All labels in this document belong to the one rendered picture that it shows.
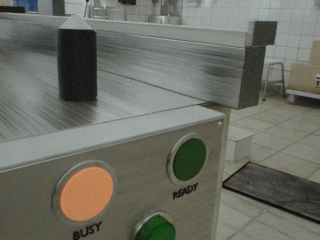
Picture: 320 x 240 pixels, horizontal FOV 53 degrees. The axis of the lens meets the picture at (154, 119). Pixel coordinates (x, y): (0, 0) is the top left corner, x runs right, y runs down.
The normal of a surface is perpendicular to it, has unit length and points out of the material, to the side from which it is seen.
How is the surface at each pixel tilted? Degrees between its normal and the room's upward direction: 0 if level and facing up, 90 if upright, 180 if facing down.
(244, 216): 0
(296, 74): 90
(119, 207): 90
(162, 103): 0
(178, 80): 90
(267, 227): 0
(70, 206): 90
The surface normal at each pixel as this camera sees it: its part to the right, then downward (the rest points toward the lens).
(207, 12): -0.71, 0.18
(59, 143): 0.04, -0.95
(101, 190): 0.62, 0.26
